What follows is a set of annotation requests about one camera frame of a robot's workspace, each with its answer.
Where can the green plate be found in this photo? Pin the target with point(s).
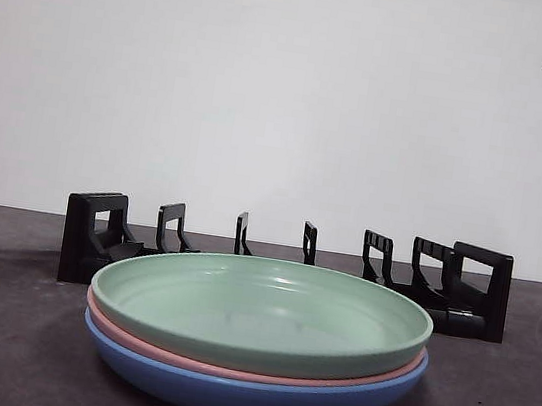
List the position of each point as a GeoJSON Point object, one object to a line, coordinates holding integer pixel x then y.
{"type": "Point", "coordinates": [262, 303]}

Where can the black dish rack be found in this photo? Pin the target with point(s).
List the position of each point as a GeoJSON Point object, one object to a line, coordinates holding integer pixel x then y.
{"type": "Point", "coordinates": [490, 294]}

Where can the blue plate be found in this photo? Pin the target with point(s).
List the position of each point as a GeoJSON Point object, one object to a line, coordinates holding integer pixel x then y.
{"type": "Point", "coordinates": [248, 402]}

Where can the pink plate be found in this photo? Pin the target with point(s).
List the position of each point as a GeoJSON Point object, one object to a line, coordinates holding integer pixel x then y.
{"type": "Point", "coordinates": [252, 375]}

